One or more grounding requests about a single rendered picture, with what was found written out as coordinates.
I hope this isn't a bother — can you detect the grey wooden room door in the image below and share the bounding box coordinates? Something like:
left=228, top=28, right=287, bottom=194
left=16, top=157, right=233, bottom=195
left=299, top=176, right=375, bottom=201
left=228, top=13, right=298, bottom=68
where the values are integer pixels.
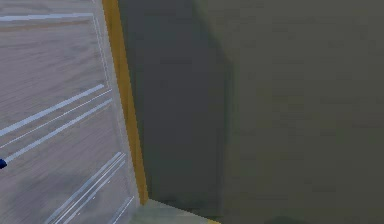
left=0, top=0, right=141, bottom=224

